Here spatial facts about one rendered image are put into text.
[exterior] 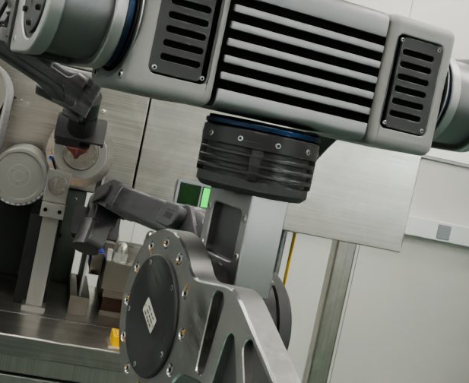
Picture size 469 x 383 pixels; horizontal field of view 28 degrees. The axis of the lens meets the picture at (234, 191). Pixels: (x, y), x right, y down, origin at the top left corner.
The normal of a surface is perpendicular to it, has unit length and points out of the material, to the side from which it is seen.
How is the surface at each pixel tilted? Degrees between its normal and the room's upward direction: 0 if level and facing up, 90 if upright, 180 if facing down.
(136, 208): 73
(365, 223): 90
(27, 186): 90
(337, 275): 90
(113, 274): 90
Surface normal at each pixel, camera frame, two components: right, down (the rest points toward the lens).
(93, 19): 0.36, 0.41
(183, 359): -0.87, -0.16
